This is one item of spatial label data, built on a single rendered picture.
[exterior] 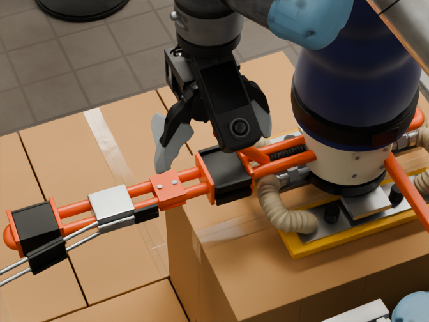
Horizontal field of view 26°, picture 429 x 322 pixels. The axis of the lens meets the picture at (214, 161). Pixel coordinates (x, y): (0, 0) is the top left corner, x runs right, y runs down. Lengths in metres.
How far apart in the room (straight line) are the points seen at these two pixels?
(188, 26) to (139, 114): 1.58
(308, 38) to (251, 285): 0.92
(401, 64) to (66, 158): 1.18
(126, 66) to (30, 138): 1.02
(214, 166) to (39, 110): 1.75
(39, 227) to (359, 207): 0.59
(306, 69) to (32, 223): 0.54
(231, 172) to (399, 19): 0.76
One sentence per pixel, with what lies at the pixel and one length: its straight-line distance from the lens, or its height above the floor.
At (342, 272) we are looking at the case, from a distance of 1.76.
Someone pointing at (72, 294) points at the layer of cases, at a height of 0.54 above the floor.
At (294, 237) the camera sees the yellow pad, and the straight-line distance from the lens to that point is 1.75.
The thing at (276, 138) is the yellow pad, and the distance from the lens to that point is 1.90.
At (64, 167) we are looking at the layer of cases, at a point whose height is 0.54.
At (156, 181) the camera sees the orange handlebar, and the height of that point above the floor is 1.11.
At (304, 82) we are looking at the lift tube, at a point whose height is 1.28.
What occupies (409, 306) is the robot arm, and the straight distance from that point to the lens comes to 1.36.
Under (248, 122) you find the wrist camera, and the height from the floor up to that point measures 1.66.
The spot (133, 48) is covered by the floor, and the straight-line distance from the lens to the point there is 3.56.
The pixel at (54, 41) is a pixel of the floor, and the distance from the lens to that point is 3.63.
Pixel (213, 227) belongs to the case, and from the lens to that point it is 1.81.
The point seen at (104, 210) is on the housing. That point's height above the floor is 1.11.
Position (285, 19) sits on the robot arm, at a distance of 0.88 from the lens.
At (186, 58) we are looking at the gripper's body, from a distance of 1.08.
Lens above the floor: 2.40
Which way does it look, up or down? 49 degrees down
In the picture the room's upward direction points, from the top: straight up
